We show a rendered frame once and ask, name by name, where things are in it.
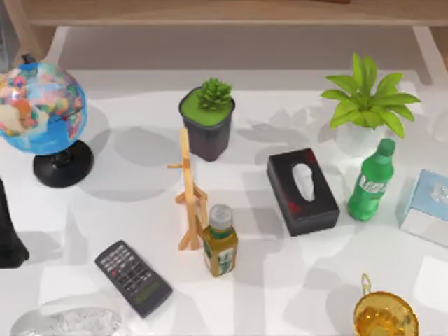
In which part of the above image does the small wooden stand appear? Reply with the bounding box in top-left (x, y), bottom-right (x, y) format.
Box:
top-left (167, 127), bottom-right (209, 252)

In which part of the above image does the succulent in black pot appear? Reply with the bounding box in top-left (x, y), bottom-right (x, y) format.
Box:
top-left (178, 77), bottom-right (237, 162)

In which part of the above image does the yellow bottle with grey cap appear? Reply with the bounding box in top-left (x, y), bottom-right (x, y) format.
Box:
top-left (202, 204), bottom-right (239, 278)

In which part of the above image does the black tissue box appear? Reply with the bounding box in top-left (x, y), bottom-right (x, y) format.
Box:
top-left (267, 148), bottom-right (341, 237)

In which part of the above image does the black calculator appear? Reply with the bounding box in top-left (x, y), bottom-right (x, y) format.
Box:
top-left (94, 239), bottom-right (174, 319)

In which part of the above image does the green bottle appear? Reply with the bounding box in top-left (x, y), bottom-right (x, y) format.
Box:
top-left (346, 138), bottom-right (397, 223)

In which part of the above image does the pale wooden shelf unit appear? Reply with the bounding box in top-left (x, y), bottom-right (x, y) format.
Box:
top-left (3, 0), bottom-right (448, 84)

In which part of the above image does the leafy plant in white pot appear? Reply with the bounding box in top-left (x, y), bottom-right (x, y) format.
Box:
top-left (319, 52), bottom-right (422, 158)

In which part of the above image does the colourful globe on black stand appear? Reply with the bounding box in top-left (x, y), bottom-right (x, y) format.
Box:
top-left (0, 53), bottom-right (95, 189)

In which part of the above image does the light blue tissue box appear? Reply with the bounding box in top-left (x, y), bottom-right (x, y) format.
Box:
top-left (395, 169), bottom-right (448, 249)

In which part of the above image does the gold trophy cup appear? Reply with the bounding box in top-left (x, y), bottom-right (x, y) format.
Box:
top-left (351, 272), bottom-right (420, 336)

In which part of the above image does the clear glass dish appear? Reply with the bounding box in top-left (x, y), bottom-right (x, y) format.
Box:
top-left (9, 304), bottom-right (123, 336)

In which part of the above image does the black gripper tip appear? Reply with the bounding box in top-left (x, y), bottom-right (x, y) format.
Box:
top-left (0, 178), bottom-right (31, 270)

